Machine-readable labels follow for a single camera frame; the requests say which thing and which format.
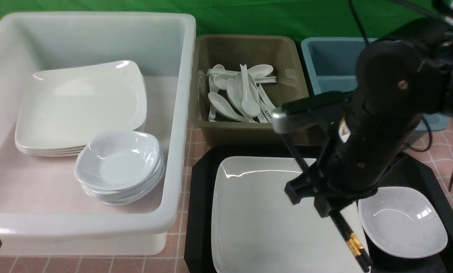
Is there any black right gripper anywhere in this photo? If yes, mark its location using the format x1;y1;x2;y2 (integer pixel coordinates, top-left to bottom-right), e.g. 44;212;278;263
285;114;416;218

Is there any small white bowl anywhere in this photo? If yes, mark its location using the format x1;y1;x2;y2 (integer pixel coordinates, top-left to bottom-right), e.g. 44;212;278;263
358;186;448;259

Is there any black chopstick pair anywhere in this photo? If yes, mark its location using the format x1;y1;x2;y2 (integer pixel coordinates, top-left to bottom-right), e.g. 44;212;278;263
281;134;374;273

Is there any white ceramic spoon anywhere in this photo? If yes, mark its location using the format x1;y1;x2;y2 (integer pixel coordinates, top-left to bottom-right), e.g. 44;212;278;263
240;64;261;118

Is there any large white square plate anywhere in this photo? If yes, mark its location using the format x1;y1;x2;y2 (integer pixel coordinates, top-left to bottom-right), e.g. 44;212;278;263
211;157;362;273

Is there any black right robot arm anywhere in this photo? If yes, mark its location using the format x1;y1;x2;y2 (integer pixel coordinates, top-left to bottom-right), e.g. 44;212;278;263
273;0;453;218

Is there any pink checkered tablecloth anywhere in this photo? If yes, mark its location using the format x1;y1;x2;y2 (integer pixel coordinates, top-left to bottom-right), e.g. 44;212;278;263
0;120;453;273

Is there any blue plastic bin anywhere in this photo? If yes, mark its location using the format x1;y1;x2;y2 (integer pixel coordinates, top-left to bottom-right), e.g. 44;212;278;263
301;37;447;116

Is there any olive green plastic bin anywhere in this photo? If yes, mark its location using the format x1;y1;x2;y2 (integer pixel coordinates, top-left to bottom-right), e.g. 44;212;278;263
189;35;310;146

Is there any pile of white spoons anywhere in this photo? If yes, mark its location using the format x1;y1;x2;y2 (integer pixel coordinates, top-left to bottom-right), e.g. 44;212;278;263
198;64;277;123

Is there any black serving tray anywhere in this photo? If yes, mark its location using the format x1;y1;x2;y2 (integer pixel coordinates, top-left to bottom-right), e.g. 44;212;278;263
184;145;453;273

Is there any green cloth backdrop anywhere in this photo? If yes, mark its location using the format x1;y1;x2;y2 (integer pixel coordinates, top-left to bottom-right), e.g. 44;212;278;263
0;0;453;46

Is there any stack of small white bowls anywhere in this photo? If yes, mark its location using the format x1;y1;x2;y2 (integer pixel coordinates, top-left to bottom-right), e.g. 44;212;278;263
74;131;166;206

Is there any stack of white square plates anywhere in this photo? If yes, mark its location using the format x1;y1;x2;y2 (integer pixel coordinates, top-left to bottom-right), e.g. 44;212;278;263
14;60;147;153

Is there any large white plastic bin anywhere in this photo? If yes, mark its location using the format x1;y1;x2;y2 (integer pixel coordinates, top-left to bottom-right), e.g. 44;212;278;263
0;12;196;256

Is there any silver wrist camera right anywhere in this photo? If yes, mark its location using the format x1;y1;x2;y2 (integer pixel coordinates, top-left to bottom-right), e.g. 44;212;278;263
272;91;353;134

